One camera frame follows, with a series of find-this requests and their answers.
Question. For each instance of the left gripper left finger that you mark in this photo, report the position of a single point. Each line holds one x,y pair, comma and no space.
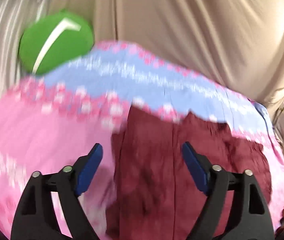
49,207

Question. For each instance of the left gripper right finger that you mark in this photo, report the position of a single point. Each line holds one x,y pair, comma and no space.
235,207

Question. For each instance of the maroon puffer jacket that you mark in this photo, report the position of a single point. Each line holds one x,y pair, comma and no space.
156,195

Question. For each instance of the pink and blue floral bedsheet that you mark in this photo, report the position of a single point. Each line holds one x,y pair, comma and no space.
47,122

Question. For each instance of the green round cushion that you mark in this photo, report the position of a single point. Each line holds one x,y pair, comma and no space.
53,40

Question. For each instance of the beige draped curtain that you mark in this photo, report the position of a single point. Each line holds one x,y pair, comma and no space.
238,43

